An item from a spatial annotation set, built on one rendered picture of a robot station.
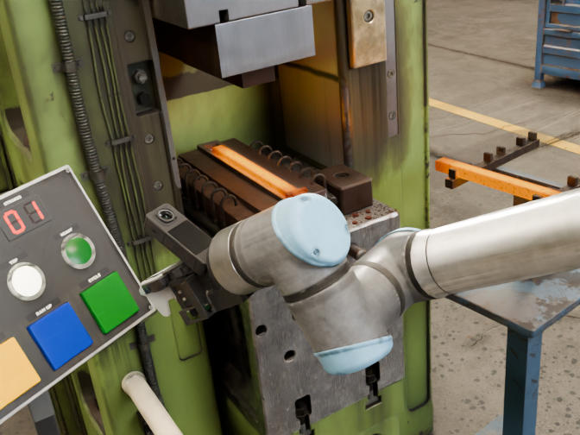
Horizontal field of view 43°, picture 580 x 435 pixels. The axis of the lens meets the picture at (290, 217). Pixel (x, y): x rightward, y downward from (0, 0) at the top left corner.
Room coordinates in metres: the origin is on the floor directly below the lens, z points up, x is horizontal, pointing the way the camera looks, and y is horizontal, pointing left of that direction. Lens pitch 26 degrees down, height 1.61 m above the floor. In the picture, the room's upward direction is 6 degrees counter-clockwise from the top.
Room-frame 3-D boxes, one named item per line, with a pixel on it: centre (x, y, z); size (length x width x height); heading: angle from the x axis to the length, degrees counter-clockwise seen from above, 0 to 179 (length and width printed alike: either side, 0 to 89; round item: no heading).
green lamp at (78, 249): (1.03, 0.34, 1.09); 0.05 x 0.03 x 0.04; 118
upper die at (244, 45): (1.52, 0.11, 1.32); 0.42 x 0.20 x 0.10; 28
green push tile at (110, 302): (1.00, 0.30, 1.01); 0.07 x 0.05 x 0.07; 143
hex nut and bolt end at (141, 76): (1.38, 0.25, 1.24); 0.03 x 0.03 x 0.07; 28
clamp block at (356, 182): (1.47, -0.12, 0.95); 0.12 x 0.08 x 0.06; 28
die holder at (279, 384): (1.55, 0.06, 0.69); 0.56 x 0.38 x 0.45; 28
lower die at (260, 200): (1.52, 0.11, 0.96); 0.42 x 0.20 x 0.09; 28
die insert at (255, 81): (1.57, 0.10, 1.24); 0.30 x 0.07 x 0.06; 28
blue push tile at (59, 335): (0.92, 0.36, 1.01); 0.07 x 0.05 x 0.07; 143
